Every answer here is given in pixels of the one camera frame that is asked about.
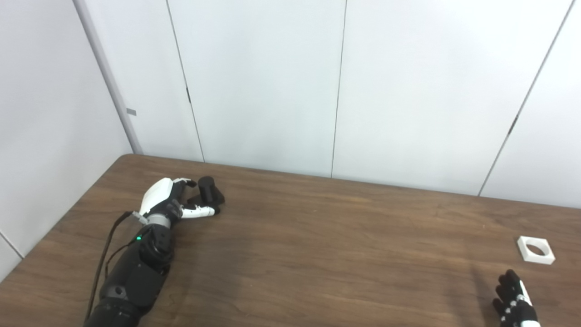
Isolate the grey wall corner strip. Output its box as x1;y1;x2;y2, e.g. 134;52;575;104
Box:
73;0;143;155

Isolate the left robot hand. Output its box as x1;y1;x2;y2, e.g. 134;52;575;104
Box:
138;177;222;228

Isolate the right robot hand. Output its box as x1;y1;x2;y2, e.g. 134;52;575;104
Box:
492;269;541;327

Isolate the black peg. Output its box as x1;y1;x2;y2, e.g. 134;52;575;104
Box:
187;176;226;207

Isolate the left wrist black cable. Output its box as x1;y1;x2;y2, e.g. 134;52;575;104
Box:
84;210;146;323

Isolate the white square piece with hole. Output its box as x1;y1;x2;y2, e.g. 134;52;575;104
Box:
517;236;556;265

